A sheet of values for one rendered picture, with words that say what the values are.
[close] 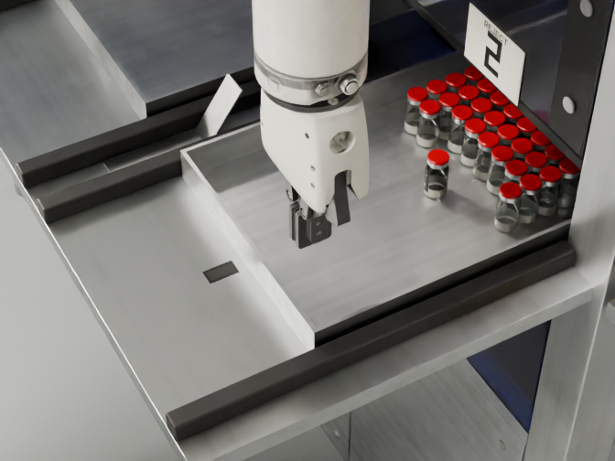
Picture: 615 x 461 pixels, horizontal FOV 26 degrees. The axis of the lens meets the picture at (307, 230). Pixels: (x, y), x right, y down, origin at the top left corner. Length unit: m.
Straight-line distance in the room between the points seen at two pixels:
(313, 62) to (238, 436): 0.33
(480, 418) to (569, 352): 0.26
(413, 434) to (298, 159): 0.78
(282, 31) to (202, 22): 0.56
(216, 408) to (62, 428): 1.15
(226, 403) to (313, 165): 0.22
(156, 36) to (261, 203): 0.29
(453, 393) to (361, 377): 0.46
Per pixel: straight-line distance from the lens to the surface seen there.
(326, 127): 0.98
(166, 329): 1.17
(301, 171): 1.02
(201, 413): 1.08
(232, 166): 1.31
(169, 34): 1.48
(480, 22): 1.23
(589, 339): 1.27
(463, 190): 1.29
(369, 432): 1.89
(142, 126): 1.33
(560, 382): 1.35
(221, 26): 1.48
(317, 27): 0.92
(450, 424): 1.62
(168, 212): 1.27
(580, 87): 1.13
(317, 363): 1.11
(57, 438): 2.21
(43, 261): 2.47
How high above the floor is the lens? 1.77
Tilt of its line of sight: 45 degrees down
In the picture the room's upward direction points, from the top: straight up
